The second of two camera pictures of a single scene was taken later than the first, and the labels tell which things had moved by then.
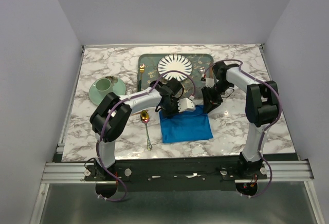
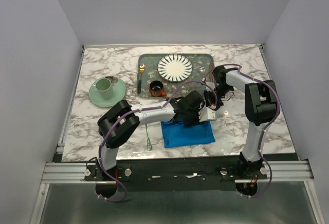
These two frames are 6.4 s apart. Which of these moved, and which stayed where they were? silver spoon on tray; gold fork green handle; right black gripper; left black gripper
Moved: left black gripper
Stayed: right black gripper; silver spoon on tray; gold fork green handle
